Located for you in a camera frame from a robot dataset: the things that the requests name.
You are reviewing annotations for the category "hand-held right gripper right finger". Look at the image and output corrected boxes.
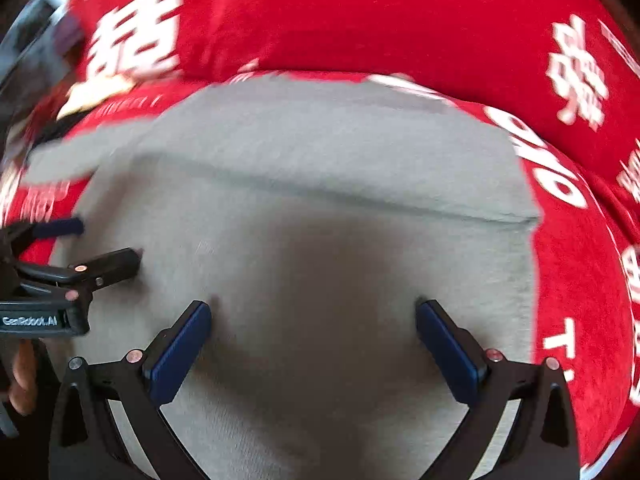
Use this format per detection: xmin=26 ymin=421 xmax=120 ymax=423
xmin=415 ymin=299 xmax=584 ymax=480

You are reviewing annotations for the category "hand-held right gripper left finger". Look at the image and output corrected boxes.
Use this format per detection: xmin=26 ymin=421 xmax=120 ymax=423
xmin=49 ymin=300 xmax=213 ymax=480

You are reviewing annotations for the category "red printed blanket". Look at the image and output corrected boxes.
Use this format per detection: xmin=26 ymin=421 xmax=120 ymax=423
xmin=0 ymin=0 xmax=640 ymax=476

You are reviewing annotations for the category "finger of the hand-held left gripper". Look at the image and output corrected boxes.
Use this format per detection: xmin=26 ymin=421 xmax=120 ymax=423
xmin=15 ymin=217 xmax=85 ymax=247
xmin=14 ymin=247 xmax=144 ymax=311

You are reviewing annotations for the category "grey garment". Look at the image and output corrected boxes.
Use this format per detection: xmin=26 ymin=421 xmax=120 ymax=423
xmin=24 ymin=71 xmax=545 ymax=480

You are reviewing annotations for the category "person's left hand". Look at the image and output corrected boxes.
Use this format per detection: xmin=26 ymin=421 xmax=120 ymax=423
xmin=9 ymin=341 xmax=40 ymax=417

